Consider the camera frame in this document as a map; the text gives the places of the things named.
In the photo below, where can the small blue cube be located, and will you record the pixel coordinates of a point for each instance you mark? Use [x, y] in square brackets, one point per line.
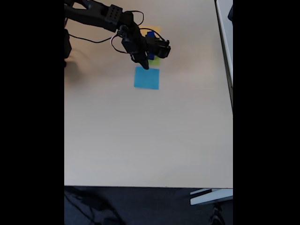
[150, 34]

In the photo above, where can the large blue cube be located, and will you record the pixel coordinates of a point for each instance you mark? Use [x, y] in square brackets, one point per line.
[152, 57]

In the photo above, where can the orange paper square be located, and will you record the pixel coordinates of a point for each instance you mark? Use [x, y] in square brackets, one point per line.
[156, 29]

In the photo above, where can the white table foot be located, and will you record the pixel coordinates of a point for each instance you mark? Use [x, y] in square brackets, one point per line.
[211, 197]

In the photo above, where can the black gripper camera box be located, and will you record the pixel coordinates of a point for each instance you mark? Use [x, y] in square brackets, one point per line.
[161, 49]

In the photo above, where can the light blue paper square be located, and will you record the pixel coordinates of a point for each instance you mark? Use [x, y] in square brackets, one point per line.
[146, 79]

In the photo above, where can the white neighbouring table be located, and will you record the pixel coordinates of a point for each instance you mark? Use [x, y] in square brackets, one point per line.
[225, 47]

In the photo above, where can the green paper square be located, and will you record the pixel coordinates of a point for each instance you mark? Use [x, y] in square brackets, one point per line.
[155, 62]

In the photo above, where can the dark blue object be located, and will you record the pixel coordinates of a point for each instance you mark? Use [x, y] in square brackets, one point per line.
[230, 12]

